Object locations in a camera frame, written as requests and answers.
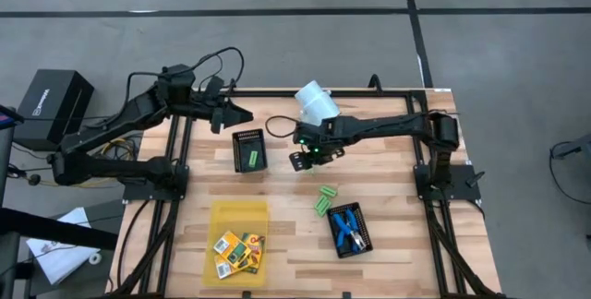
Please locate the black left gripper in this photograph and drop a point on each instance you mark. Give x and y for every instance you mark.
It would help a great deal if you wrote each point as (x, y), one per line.
(220, 116)

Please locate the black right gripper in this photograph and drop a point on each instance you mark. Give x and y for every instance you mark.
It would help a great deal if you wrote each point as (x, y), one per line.
(323, 139)

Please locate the black slotted plastic basket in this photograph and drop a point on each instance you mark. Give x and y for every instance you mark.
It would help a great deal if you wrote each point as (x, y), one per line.
(242, 151)
(365, 225)

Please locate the yellow green crayon box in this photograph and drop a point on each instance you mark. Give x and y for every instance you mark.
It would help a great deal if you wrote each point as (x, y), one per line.
(223, 270)
(256, 248)
(233, 249)

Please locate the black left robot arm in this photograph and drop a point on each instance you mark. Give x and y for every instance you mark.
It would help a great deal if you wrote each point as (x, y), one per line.
(115, 121)

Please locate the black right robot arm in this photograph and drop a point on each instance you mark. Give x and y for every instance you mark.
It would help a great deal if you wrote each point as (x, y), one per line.
(392, 126)

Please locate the yellow translucent plastic bin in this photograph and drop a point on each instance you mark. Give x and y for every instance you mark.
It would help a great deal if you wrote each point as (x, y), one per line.
(235, 218)

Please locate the black cardboard box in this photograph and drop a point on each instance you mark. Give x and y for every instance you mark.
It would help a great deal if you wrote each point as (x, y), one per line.
(53, 105)

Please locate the white tape roll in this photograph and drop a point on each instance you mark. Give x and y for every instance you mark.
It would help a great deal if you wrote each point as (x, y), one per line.
(95, 258)

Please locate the black round plug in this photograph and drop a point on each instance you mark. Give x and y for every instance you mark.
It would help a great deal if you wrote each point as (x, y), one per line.
(33, 179)

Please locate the black stand beam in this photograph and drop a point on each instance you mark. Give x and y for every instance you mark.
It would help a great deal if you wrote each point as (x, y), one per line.
(55, 230)

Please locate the white paper sheet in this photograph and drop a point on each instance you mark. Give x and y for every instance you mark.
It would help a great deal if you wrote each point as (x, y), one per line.
(60, 253)

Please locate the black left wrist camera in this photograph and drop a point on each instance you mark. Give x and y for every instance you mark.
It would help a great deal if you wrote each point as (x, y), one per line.
(213, 87)

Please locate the black aluminium table frame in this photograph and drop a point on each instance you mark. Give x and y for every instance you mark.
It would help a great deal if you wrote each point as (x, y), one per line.
(268, 92)

